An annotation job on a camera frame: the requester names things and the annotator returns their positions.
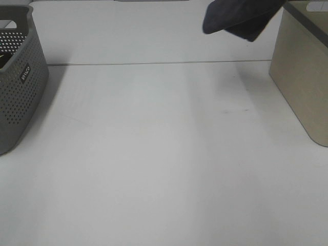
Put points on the beige plastic storage bin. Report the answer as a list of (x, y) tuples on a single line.
[(299, 64)]

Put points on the grey perforated plastic basket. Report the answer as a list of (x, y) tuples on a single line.
[(24, 73)]

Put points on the dark grey towel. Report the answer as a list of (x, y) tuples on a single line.
[(243, 18)]

